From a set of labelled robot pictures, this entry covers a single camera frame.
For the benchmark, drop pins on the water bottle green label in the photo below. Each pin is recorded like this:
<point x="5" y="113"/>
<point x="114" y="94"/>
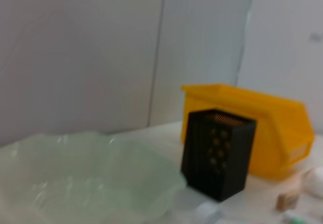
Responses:
<point x="207" y="210"/>

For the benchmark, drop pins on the green utility knife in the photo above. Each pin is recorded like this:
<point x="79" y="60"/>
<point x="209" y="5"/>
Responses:
<point x="300" y="220"/>

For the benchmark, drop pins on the black mesh pen holder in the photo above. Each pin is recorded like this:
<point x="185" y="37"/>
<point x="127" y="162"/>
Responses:
<point x="202" y="163"/>

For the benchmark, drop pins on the translucent glass fruit plate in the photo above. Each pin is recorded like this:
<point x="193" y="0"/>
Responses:
<point x="75" y="173"/>

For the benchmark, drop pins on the yellow plastic bin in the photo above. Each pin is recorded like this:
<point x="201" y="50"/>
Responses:
<point x="277" y="133"/>

